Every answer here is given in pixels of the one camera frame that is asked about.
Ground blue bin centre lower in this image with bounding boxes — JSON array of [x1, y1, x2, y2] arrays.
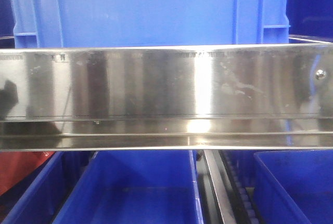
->
[[54, 150, 203, 223]]

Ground blue bin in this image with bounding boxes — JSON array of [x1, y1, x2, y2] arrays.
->
[[54, 150, 203, 223], [1, 151, 66, 224], [253, 150, 332, 223]]

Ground large blue crate on shelf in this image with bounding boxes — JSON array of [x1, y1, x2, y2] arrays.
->
[[11, 0, 289, 48]]

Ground blue bin right lower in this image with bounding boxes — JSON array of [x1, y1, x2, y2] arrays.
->
[[253, 150, 332, 223]]

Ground shelf bolt chrome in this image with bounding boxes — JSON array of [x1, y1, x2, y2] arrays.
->
[[315, 69, 326, 80]]

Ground blue bin left lower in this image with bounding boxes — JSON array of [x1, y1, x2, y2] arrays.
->
[[1, 151, 66, 224]]

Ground red bin lower left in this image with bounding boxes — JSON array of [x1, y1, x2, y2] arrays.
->
[[1, 151, 54, 195]]

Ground steel roller track rail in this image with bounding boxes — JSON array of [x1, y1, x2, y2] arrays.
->
[[204, 150, 237, 223]]

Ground stainless steel shelf rail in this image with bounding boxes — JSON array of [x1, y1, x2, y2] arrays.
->
[[1, 44, 332, 151]]

